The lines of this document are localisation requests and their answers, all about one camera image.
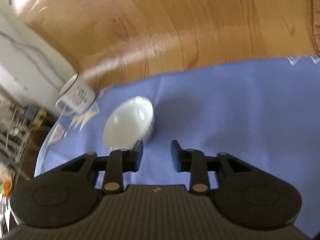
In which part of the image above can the small floral bowl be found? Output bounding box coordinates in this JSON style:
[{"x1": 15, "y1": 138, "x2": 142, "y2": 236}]
[{"x1": 103, "y1": 96, "x2": 155, "y2": 151}]

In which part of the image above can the white enamel mug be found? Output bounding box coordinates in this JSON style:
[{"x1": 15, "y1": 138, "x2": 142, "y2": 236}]
[{"x1": 55, "y1": 74, "x2": 96, "y2": 114}]

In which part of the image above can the blue patterned tablecloth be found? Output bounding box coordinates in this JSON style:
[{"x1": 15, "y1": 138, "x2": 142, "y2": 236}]
[{"x1": 35, "y1": 56, "x2": 319, "y2": 237}]

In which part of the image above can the brown seat cushion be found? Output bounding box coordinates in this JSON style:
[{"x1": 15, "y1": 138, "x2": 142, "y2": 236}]
[{"x1": 310, "y1": 0, "x2": 320, "y2": 55}]

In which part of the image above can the black wall cable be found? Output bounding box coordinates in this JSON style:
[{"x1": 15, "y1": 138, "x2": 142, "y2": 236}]
[{"x1": 0, "y1": 29, "x2": 63, "y2": 91}]

